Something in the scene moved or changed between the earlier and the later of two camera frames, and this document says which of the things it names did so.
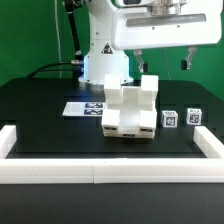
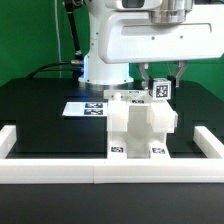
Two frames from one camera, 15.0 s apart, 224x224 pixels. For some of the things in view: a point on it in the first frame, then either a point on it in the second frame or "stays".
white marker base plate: x=84 y=109 stays
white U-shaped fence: x=170 y=170 stays
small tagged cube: x=147 y=121 to x=158 y=149
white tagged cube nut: x=169 y=119 to x=161 y=88
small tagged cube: x=110 y=120 to x=116 y=149
